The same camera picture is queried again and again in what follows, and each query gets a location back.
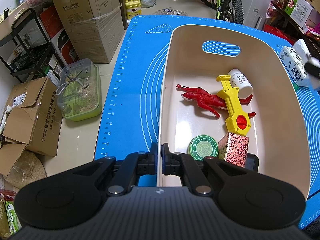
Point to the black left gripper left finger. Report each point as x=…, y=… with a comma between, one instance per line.
x=70, y=198

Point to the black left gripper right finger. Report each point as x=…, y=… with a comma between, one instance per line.
x=246, y=197

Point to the yellow toy with red dial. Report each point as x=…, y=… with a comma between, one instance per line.
x=238, y=121

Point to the beige plastic storage basket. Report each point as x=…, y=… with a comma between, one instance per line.
x=197, y=54

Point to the red floral patterned box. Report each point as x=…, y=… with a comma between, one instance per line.
x=233, y=149

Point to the green round tin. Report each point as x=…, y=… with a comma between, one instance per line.
x=202, y=146

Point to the open brown cardboard box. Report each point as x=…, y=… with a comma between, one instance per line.
x=33, y=124

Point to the blue silicone baking mat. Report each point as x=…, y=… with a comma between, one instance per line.
x=130, y=119

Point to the clear green plastic container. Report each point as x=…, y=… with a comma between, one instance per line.
x=79, y=92

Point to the white pill bottle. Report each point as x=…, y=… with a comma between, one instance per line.
x=240, y=80

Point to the red action figure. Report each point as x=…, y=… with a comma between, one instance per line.
x=204, y=99

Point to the white printed tissue box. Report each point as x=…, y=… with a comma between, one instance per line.
x=294, y=58

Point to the black metal rack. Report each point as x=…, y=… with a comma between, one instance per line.
x=31, y=62

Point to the red gift box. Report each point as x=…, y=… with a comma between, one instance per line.
x=275, y=31

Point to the large cardboard box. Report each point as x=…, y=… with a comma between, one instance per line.
x=94, y=27

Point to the green white carton box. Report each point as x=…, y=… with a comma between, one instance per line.
x=299, y=11

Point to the yellow detergent jug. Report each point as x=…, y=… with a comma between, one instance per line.
x=133, y=8

